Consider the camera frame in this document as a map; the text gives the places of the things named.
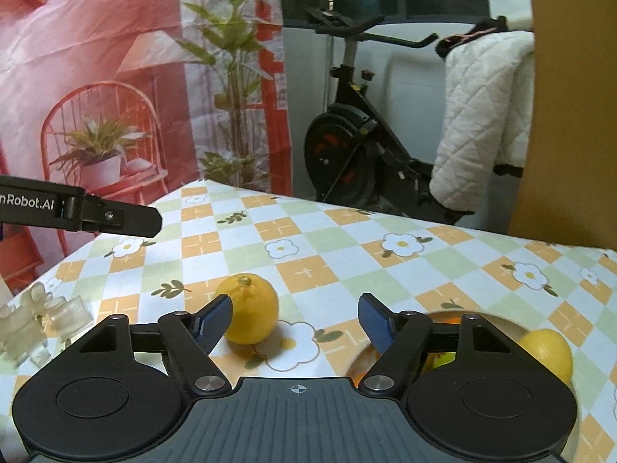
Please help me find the clear plastic organizer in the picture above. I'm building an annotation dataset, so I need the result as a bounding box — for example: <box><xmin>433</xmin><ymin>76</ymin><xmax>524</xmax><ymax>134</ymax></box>
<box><xmin>1</xmin><ymin>282</ymin><xmax>93</xmax><ymax>368</ymax></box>

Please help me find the brown wooden board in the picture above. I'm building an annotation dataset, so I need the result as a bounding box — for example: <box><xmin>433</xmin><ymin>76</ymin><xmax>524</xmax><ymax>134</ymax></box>
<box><xmin>508</xmin><ymin>0</ymin><xmax>616</xmax><ymax>248</ymax></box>

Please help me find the black exercise bike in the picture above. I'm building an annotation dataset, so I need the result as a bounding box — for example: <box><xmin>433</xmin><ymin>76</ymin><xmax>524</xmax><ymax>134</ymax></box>
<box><xmin>303</xmin><ymin>7</ymin><xmax>467</xmax><ymax>225</ymax></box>

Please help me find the white round plate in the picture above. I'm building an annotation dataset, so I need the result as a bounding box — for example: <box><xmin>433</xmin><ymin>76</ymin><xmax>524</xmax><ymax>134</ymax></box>
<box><xmin>346</xmin><ymin>313</ymin><xmax>574</xmax><ymax>390</ymax></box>

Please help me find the yellow lemon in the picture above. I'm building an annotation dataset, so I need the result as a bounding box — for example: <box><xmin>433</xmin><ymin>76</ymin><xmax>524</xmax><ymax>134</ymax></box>
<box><xmin>216</xmin><ymin>273</ymin><xmax>279</xmax><ymax>345</ymax></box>
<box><xmin>518</xmin><ymin>329</ymin><xmax>573</xmax><ymax>384</ymax></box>

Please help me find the black garment on blanket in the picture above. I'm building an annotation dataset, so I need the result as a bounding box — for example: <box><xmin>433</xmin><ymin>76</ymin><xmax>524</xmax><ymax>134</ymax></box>
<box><xmin>435</xmin><ymin>16</ymin><xmax>508</xmax><ymax>60</ymax></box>

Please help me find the checkered floral tablecloth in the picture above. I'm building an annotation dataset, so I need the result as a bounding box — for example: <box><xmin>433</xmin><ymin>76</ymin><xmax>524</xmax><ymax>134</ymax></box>
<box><xmin>0</xmin><ymin>179</ymin><xmax>617</xmax><ymax>463</ymax></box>

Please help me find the white quilted blanket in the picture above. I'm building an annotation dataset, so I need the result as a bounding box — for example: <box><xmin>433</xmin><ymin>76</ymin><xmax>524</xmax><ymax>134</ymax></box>
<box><xmin>430</xmin><ymin>30</ymin><xmax>535</xmax><ymax>213</ymax></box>

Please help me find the red printed backdrop cloth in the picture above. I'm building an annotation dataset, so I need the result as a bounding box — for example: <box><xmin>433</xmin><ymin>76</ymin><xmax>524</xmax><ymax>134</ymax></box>
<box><xmin>0</xmin><ymin>0</ymin><xmax>294</xmax><ymax>295</ymax></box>

